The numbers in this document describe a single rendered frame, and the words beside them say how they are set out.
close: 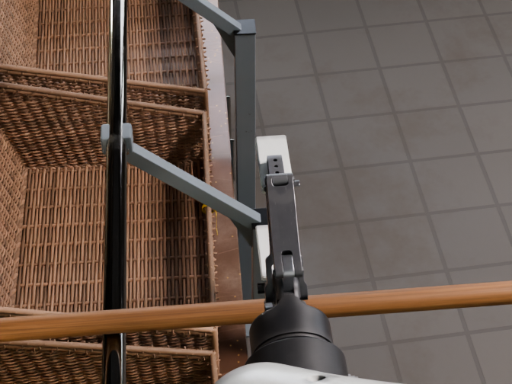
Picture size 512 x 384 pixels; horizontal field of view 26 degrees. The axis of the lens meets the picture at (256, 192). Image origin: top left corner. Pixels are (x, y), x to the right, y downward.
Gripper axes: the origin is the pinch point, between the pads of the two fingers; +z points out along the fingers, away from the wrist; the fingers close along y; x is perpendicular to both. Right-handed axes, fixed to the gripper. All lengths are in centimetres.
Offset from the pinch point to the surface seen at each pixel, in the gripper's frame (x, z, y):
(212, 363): -6, 28, 75
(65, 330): -24.6, 4.8, 28.4
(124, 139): -17, 40, 32
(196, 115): -6, 89, 76
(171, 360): -13, 30, 76
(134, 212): -20, 76, 90
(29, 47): -43, 126, 87
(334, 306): 8.7, 5.2, 28.3
